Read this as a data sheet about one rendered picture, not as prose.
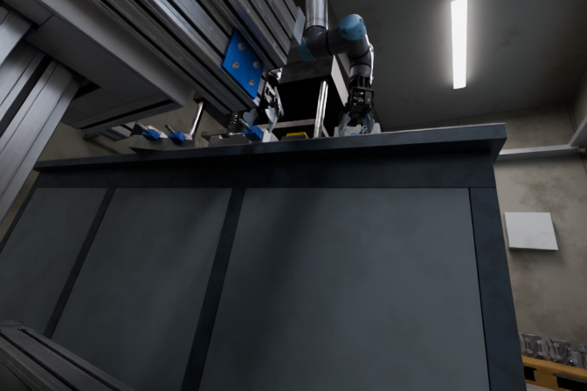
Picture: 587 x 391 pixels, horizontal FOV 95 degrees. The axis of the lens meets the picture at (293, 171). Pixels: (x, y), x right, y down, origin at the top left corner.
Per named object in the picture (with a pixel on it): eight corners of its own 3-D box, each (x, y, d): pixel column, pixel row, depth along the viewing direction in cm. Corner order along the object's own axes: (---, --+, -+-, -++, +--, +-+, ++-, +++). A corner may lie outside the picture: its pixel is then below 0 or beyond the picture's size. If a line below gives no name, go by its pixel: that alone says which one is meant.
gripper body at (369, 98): (349, 101, 78) (352, 70, 83) (342, 118, 86) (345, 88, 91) (375, 106, 78) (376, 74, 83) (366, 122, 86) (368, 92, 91)
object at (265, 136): (245, 126, 75) (249, 110, 77) (230, 127, 77) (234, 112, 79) (267, 148, 85) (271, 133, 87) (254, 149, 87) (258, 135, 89)
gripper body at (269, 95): (244, 99, 85) (252, 71, 90) (258, 115, 92) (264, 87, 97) (264, 96, 82) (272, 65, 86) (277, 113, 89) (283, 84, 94)
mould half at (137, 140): (191, 153, 98) (199, 126, 102) (127, 147, 102) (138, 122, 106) (233, 196, 143) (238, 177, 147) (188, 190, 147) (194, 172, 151)
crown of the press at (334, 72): (326, 116, 175) (334, 47, 198) (179, 133, 229) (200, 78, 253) (353, 170, 244) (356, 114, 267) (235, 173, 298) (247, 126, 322)
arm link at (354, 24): (324, 37, 81) (335, 65, 89) (362, 27, 75) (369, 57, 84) (327, 19, 84) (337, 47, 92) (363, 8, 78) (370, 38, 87)
